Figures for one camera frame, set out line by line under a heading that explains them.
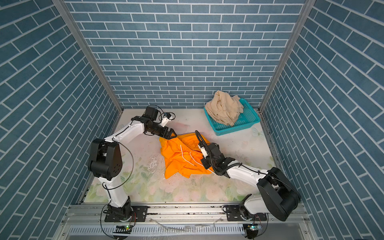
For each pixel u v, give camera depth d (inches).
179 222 28.7
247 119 44.2
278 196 16.8
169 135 32.5
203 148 30.4
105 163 19.5
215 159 26.2
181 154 35.6
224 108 40.4
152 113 30.3
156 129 31.5
